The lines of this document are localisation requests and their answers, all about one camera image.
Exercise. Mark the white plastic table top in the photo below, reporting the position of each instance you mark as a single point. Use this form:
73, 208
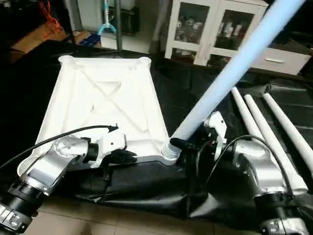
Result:
107, 93

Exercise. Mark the white plastic table leg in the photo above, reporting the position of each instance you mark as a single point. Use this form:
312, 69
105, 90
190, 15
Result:
244, 110
291, 127
234, 73
274, 142

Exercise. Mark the black mat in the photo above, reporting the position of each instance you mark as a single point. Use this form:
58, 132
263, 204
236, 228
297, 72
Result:
146, 191

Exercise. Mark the white glass-door cabinet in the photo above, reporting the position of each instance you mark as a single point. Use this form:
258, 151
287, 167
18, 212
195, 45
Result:
195, 29

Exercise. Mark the white drawer unit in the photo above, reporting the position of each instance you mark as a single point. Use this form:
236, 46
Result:
283, 61

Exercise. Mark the blue box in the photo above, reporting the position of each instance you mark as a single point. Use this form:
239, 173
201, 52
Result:
90, 39

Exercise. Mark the dark metal stand pole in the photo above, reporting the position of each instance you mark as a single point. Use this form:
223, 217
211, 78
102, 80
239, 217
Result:
118, 24

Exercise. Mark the teal and white pole tool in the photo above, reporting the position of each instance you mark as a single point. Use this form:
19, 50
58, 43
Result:
106, 22

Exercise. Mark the grey metal stand pole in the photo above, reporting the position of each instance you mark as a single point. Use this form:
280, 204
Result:
70, 19

